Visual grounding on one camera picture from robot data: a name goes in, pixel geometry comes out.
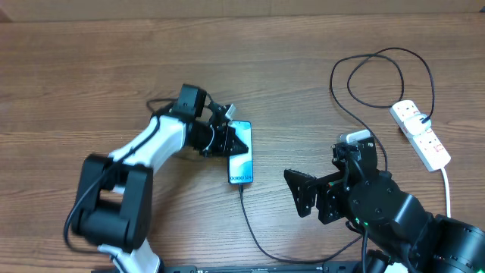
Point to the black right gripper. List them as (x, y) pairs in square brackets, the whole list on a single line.
[(306, 186)]

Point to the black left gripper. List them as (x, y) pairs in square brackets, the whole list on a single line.
[(220, 149)]

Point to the Samsung Galaxy smartphone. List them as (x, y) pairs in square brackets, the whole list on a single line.
[(240, 162)]

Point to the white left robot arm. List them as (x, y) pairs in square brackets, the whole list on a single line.
[(113, 205)]

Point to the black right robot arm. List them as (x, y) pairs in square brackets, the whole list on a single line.
[(394, 220)]

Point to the white charger plug adapter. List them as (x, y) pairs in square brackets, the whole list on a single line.
[(416, 125)]

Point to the white power strip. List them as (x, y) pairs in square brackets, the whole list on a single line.
[(427, 145)]

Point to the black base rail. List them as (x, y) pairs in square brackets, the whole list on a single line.
[(328, 267)]

